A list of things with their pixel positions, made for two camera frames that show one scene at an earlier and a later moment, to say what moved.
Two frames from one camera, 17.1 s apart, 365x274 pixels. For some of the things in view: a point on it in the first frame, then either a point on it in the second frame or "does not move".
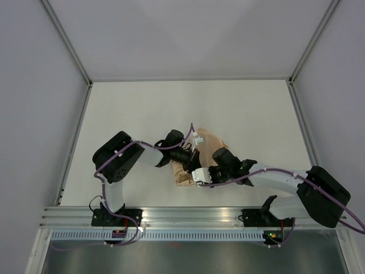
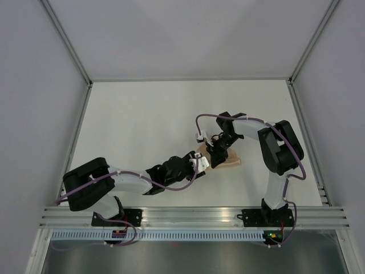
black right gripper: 211,170 → 218,157
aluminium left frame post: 63,34 does not move
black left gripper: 193,160 → 186,158
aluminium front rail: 65,218 does not move
